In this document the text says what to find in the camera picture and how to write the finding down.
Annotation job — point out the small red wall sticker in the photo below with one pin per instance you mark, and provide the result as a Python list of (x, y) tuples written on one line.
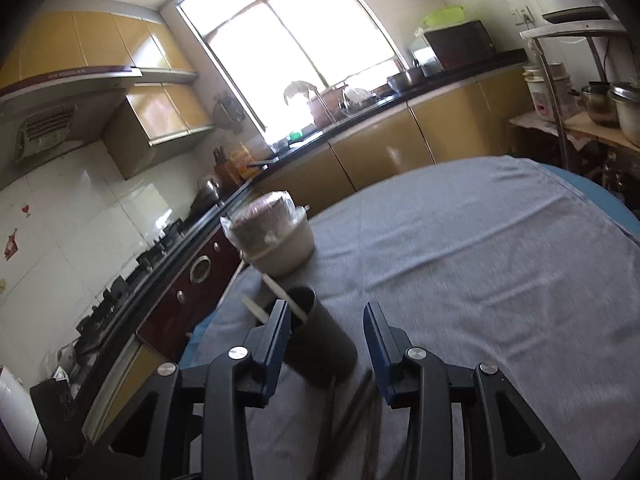
[(26, 210)]

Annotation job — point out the kitchen window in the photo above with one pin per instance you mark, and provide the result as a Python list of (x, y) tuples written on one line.
[(300, 45)]

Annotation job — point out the metal rack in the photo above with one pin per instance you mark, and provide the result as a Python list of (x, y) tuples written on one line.
[(570, 28)]

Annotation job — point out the sink faucet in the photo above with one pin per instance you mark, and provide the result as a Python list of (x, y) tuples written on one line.
[(322, 105)]

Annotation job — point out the dark microwave oven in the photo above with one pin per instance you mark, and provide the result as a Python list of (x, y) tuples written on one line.
[(460, 45)]

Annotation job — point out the wall socket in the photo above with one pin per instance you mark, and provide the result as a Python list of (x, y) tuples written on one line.
[(522, 16)]

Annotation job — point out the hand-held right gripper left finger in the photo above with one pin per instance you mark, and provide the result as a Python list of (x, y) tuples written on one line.
[(277, 340)]

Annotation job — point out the black gas stove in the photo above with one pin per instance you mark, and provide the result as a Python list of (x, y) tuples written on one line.
[(115, 295)]

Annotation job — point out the steel pot on counter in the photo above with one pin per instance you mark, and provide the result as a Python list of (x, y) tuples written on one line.
[(207, 192)]

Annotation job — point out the range hood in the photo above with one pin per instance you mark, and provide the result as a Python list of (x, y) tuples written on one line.
[(45, 125)]

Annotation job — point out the long yellow wall cabinet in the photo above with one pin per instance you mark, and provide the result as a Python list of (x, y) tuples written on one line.
[(100, 40)]

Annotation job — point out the dark flat pan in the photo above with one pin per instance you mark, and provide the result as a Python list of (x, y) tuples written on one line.
[(575, 14)]

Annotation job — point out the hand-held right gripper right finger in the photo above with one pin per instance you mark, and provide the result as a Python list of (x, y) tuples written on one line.
[(377, 355)]

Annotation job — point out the white lidded pot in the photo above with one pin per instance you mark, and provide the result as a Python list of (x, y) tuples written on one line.
[(290, 255)]

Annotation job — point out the wooden shelf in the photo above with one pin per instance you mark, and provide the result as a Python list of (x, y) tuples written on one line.
[(590, 130)]

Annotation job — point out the white rice cooker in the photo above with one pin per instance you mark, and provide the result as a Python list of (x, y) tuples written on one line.
[(547, 95)]

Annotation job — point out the knife block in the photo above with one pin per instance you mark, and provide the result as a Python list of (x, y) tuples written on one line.
[(221, 167)]

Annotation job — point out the blue table cover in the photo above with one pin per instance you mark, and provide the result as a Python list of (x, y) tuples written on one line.
[(590, 185)]

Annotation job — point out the hanging utensil rack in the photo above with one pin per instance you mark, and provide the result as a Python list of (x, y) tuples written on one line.
[(229, 112)]

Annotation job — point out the yellow base cabinets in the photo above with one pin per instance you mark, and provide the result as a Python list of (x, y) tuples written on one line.
[(380, 155)]

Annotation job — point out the black cylindrical utensil holder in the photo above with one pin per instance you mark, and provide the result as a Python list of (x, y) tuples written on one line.
[(325, 345)]

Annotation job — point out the brown basin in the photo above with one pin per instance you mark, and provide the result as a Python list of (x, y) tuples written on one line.
[(332, 102)]

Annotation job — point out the large red wall sticker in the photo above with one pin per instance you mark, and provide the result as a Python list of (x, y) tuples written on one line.
[(11, 246)]

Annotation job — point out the green plastic basin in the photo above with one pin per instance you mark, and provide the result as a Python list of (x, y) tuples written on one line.
[(442, 17)]

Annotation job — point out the small yellow wall cabinet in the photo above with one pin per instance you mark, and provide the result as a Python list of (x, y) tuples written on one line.
[(150, 115)]

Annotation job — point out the dark red built-in appliance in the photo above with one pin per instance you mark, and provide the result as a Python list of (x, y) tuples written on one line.
[(175, 305)]

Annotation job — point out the grey tablecloth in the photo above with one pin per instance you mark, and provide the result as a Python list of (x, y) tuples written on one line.
[(475, 285)]

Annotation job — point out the plastic-wrapped bowl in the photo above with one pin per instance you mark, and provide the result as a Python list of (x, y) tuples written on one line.
[(260, 225)]

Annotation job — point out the cloth on faucet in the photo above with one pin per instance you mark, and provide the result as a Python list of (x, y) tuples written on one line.
[(297, 91)]

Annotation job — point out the metal bowl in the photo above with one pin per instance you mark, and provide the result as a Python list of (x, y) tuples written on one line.
[(405, 82)]

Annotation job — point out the yellow bottle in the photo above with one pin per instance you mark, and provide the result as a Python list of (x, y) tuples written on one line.
[(242, 162)]

